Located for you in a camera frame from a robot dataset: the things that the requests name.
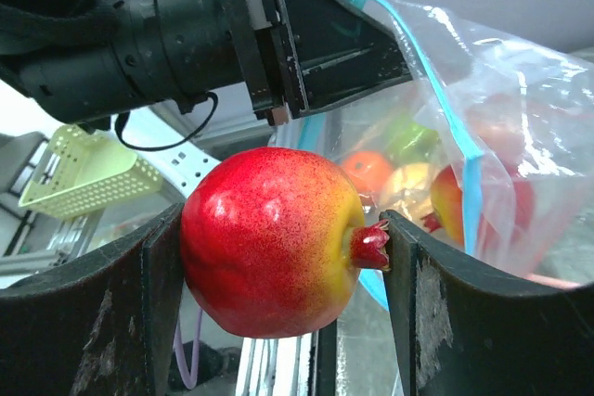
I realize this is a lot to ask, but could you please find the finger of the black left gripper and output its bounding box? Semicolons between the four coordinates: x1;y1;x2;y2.
284;0;411;116

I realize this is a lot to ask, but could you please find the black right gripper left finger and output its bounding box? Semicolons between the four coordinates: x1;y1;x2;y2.
1;204;183;395

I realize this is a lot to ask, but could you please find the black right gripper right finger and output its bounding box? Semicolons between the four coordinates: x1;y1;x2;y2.
382;211;593;395

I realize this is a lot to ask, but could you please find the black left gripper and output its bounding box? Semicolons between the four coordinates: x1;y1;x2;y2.
1;0;297;125

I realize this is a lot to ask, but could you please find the green apple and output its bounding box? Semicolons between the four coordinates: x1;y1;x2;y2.
384;122;439;165

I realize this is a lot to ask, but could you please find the round orange fruit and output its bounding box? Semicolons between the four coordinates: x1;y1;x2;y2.
341;150;394;197

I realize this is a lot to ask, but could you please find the red striped apple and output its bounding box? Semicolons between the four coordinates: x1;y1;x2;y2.
421;166;464;245

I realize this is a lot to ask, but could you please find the yellow orange peach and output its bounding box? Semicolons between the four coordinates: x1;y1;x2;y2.
377;162;435;224

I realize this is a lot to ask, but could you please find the clear bag blue zipper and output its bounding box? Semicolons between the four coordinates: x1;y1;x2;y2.
273;0;594;312

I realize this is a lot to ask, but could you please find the clear bag orange zipper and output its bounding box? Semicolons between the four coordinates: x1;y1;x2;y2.
332;104;463;234

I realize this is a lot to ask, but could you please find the yellow perforated plastic basket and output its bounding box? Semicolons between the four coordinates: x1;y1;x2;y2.
19;124;163;220

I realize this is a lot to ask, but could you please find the red yellow apple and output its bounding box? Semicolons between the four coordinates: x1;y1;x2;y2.
180;147;389;339

